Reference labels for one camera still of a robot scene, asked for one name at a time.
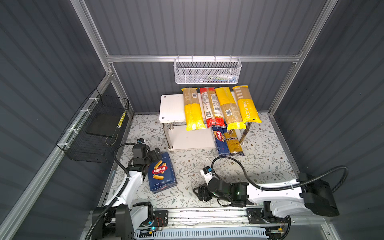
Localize yellow clear spaghetti bag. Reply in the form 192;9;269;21
182;88;206;131

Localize black wire basket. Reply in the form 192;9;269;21
57;91;130;164

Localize items in white basket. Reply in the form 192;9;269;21
196;74;239;84

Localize white wire mesh basket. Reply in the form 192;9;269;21
173;59;242;85

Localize yellow Pastatime spaghetti bag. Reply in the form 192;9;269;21
233;85;262;123

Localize blue yellow spaghetti bag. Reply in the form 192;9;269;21
224;130;244;156

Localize yellow barcode spaghetti bag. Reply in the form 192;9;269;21
215;87;246;131

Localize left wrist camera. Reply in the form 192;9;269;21
137;138;146;145

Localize red yellow spaghetti bag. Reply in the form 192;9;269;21
200;87;226;128

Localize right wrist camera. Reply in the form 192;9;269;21
200;166;215;185

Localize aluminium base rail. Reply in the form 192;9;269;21
86;206;331;232

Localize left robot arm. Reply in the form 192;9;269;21
85;138;162;240

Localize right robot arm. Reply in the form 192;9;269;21
193;157;349;223

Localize blue Barilla pasta box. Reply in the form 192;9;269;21
148;153;177;193

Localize white two-tier shelf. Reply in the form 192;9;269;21
158;91;253;151

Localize blue Barilla spaghetti box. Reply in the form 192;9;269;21
211;126;231;157

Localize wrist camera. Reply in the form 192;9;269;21
200;166;215;185
137;138;146;145

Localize yellow brush in basket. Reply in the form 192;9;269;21
117;111;127;129

